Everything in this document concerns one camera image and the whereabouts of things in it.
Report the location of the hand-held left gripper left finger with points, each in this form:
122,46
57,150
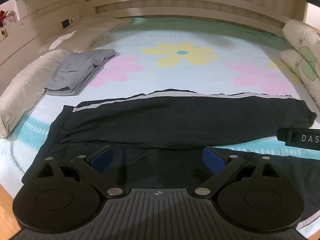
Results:
101,158

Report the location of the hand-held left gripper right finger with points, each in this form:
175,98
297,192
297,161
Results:
212,158

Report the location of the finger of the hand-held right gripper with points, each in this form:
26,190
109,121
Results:
283,133

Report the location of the black pants with white stripe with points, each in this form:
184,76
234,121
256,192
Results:
175,120

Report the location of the folded grey pants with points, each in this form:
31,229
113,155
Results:
75,71

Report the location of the leaf print pillow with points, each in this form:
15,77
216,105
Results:
303,36
302,66

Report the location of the floral bed sheet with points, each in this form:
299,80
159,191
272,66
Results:
180,77

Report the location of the large beige pillow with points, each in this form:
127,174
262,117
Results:
27,87

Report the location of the flat white pillow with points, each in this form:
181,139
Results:
82,31

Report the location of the shelf with small ornaments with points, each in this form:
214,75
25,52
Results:
6,20

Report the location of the dark wall socket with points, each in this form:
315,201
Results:
65,24

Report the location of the cream wooden bed frame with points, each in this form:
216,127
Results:
175,2

